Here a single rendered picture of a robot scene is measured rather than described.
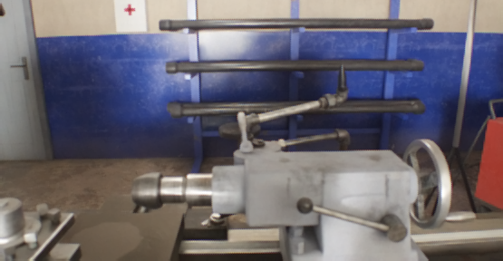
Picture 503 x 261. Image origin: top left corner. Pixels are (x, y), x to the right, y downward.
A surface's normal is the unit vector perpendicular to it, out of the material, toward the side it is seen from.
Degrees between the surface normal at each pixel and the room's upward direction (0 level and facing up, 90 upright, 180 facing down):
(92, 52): 90
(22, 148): 90
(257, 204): 90
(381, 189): 82
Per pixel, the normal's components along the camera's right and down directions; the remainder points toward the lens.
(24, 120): 0.03, 0.27
